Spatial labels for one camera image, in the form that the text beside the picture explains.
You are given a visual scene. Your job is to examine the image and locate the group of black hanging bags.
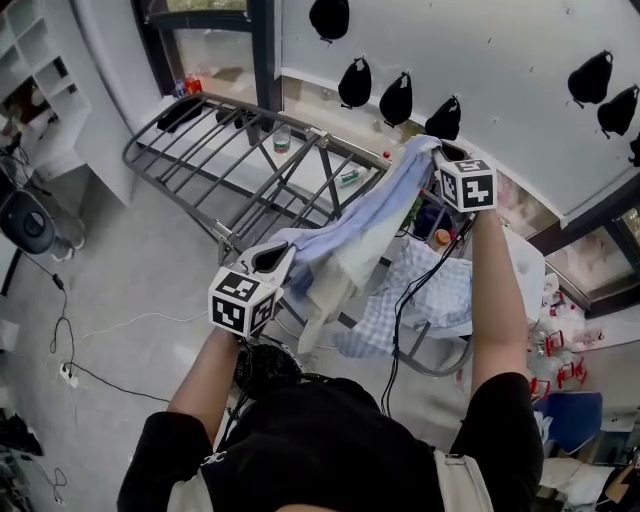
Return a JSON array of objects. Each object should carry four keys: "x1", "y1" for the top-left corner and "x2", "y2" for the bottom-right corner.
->
[{"x1": 308, "y1": 0, "x2": 640, "y2": 169}]

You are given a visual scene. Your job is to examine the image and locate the person's black shirt torso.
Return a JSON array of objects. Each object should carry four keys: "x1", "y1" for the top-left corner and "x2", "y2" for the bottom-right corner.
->
[{"x1": 117, "y1": 372, "x2": 544, "y2": 512}]

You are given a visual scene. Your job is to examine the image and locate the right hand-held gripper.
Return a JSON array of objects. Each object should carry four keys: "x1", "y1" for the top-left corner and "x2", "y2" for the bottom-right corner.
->
[{"x1": 432, "y1": 141, "x2": 498, "y2": 214}]

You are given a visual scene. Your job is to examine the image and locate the blue plastic seat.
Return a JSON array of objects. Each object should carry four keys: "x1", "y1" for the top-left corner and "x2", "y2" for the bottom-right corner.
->
[{"x1": 534, "y1": 391, "x2": 604, "y2": 456}]

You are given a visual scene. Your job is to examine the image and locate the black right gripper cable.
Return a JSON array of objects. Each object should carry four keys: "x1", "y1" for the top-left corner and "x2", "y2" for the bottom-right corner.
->
[{"x1": 382, "y1": 219, "x2": 476, "y2": 416}]

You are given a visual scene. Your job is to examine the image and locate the white green tube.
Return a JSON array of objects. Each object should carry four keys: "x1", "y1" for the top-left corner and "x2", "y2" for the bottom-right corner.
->
[{"x1": 335, "y1": 166, "x2": 370, "y2": 188}]

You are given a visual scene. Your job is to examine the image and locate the person's left forearm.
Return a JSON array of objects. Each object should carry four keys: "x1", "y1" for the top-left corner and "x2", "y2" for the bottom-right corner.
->
[{"x1": 167, "y1": 327, "x2": 241, "y2": 419}]

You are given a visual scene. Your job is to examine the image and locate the clear bag of red-clipped jars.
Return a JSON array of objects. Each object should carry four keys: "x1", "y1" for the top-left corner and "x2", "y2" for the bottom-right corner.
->
[{"x1": 524, "y1": 287, "x2": 606, "y2": 401}]

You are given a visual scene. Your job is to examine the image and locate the black object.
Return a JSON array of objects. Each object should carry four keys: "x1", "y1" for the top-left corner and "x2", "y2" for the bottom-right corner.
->
[{"x1": 156, "y1": 96, "x2": 205, "y2": 134}]

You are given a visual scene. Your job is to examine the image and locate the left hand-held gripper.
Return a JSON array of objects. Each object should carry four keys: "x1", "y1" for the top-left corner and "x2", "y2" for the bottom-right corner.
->
[{"x1": 208, "y1": 241, "x2": 298, "y2": 337}]

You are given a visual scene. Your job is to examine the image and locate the dark blue bag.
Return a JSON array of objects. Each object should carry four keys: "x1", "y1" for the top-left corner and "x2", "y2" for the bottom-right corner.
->
[{"x1": 414, "y1": 202, "x2": 454, "y2": 244}]

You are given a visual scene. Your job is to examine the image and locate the clear bottle green label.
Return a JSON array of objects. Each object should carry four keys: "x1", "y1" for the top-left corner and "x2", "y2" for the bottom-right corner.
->
[{"x1": 272, "y1": 121, "x2": 293, "y2": 155}]

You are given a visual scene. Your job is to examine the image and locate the white blue checked clothes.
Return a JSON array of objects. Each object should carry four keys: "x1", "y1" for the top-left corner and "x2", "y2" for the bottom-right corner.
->
[{"x1": 332, "y1": 239, "x2": 476, "y2": 360}]

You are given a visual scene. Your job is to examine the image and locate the grey metal drying rack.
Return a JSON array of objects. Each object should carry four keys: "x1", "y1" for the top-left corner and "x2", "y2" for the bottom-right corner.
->
[{"x1": 121, "y1": 91, "x2": 476, "y2": 377}]

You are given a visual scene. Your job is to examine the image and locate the white desk with shelves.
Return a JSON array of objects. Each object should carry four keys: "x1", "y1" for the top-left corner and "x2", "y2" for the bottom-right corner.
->
[{"x1": 0, "y1": 0, "x2": 136, "y2": 207}]

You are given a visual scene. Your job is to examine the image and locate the white cable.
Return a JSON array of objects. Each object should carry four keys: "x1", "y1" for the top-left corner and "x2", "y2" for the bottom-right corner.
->
[{"x1": 82, "y1": 312, "x2": 209, "y2": 341}]

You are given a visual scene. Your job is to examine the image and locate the black cable with inline box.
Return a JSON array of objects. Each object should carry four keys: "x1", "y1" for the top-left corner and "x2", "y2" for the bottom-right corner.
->
[{"x1": 22, "y1": 249, "x2": 77, "y2": 371}]

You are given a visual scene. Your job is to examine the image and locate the light blue shirt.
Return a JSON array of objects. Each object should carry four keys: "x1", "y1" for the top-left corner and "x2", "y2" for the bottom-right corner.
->
[{"x1": 269, "y1": 134, "x2": 444, "y2": 355}]

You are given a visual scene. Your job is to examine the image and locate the white hook panel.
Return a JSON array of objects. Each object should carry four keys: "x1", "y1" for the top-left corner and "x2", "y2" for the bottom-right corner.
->
[{"x1": 277, "y1": 0, "x2": 640, "y2": 219}]

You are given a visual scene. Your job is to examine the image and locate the person's right forearm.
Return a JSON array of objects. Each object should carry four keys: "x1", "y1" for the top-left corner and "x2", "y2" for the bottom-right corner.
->
[{"x1": 469, "y1": 209, "x2": 529, "y2": 396}]

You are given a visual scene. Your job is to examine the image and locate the long black cable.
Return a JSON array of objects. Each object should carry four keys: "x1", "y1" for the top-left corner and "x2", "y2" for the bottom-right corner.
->
[{"x1": 72, "y1": 363, "x2": 172, "y2": 404}]

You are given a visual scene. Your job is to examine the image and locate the black device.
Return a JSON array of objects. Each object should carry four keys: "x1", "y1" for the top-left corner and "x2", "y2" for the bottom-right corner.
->
[{"x1": 214, "y1": 106, "x2": 262, "y2": 147}]

